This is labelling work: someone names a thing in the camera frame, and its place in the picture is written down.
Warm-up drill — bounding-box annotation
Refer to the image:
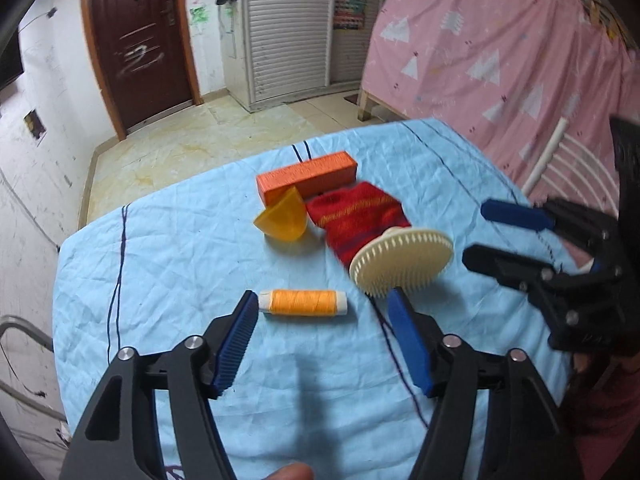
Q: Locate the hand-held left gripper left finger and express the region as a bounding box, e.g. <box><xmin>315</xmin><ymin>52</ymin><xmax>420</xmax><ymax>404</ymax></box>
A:
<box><xmin>59</xmin><ymin>289</ymin><xmax>260</xmax><ymax>480</ymax></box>

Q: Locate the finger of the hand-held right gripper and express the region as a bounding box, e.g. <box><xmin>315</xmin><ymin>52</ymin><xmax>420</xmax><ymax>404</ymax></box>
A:
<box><xmin>480</xmin><ymin>198</ymin><xmax>617</xmax><ymax>257</ymax></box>
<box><xmin>461</xmin><ymin>244</ymin><xmax>592</xmax><ymax>307</ymax></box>

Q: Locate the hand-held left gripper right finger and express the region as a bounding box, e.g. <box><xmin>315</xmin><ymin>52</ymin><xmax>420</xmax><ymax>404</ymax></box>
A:
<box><xmin>386</xmin><ymin>287</ymin><xmax>584</xmax><ymax>480</ymax></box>

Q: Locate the orange thread spool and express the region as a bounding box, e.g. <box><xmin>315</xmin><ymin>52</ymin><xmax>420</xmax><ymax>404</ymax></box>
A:
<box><xmin>257</xmin><ymin>289</ymin><xmax>348</xmax><ymax>317</ymax></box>

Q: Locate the person's left hand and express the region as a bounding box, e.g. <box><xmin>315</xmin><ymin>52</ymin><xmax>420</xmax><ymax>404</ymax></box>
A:
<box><xmin>260</xmin><ymin>462</ymin><xmax>316</xmax><ymax>480</ymax></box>

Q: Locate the white metal chair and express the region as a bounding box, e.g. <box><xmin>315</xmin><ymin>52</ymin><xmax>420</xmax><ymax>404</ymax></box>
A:
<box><xmin>520</xmin><ymin>117</ymin><xmax>623</xmax><ymax>221</ymax></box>

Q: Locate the round plastic bristle brush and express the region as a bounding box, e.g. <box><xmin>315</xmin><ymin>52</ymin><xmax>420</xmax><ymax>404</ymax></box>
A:
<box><xmin>349</xmin><ymin>227</ymin><xmax>455</xmax><ymax>297</ymax></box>

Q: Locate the light blue tablecloth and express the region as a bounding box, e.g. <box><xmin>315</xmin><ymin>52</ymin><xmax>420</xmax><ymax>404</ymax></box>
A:
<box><xmin>52</xmin><ymin>117</ymin><xmax>581</xmax><ymax>480</ymax></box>

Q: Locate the yellow plastic cone scoop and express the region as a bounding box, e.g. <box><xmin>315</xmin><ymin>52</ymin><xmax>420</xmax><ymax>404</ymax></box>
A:
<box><xmin>252</xmin><ymin>187</ymin><xmax>308</xmax><ymax>242</ymax></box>

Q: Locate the red knitted sock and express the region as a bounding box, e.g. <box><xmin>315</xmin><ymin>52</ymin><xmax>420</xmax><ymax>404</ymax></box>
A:
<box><xmin>305</xmin><ymin>182</ymin><xmax>413</xmax><ymax>266</ymax></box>

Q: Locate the orange rectangular box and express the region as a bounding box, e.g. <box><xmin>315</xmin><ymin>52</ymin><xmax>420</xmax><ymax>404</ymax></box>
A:
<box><xmin>256</xmin><ymin>151</ymin><xmax>358</xmax><ymax>207</ymax></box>

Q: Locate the pink printed curtain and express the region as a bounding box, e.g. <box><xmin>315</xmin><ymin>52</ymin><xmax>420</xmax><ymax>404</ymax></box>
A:
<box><xmin>360</xmin><ymin>0</ymin><xmax>640</xmax><ymax>211</ymax></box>

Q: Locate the white louvered cabinet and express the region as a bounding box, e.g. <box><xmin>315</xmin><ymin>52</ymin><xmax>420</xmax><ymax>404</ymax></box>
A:
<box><xmin>235</xmin><ymin>0</ymin><xmax>371</xmax><ymax>113</ymax></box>

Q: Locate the dark brown door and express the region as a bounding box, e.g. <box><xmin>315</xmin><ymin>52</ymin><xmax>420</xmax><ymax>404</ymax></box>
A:
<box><xmin>80</xmin><ymin>0</ymin><xmax>203</xmax><ymax>142</ymax></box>

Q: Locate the wooden bed frame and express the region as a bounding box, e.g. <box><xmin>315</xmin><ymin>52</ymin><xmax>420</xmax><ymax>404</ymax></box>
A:
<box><xmin>357</xmin><ymin>87</ymin><xmax>401</xmax><ymax>123</ymax></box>

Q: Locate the grey metal frame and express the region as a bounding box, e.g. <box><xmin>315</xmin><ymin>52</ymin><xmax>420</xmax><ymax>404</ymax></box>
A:
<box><xmin>0</xmin><ymin>314</ymin><xmax>68</xmax><ymax>418</ymax></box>

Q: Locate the open wall junction box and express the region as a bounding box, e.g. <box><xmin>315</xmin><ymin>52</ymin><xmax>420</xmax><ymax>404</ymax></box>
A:
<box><xmin>24</xmin><ymin>110</ymin><xmax>48</xmax><ymax>142</ymax></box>

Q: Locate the wall-mounted black television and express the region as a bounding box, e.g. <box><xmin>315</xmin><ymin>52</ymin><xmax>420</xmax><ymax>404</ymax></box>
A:
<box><xmin>0</xmin><ymin>35</ymin><xmax>25</xmax><ymax>91</ymax></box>

